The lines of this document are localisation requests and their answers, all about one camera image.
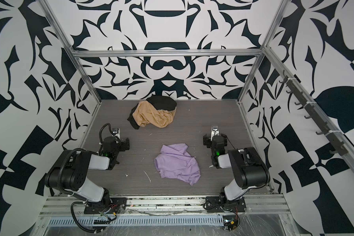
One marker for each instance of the black hook rack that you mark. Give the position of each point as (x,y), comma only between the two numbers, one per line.
(316,114)

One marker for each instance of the black cloth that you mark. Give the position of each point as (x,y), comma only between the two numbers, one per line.
(159,102)

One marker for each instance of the purple cloth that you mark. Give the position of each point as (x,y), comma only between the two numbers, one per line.
(174,162)

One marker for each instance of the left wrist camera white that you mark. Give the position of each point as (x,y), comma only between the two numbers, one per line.
(115,132)

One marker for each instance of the aluminium frame crossbar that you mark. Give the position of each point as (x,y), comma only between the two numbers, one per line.
(166,53)

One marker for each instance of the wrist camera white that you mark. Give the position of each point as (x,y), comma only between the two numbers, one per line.
(115,132)
(214,131)

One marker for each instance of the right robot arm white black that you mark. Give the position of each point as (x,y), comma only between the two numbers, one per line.
(249,171)

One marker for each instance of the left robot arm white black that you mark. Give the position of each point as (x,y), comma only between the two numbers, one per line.
(69,174)

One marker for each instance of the slotted cable duct grey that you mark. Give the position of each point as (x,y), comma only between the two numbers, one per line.
(171,220)

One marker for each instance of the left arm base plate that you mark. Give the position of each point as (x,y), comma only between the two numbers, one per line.
(114,205)

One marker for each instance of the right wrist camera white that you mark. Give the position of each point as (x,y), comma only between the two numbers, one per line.
(214,131)

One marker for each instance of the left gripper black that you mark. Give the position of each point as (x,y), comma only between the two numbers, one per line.
(123,146)

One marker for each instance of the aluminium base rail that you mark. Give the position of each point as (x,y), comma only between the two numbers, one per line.
(176,205)

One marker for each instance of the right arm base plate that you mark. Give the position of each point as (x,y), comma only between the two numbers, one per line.
(216,205)

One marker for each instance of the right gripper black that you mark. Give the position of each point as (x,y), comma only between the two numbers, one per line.
(208,141)

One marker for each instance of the tan cloth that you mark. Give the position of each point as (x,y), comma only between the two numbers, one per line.
(145,113)

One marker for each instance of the small circuit board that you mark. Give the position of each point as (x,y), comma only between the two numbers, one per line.
(230,223)

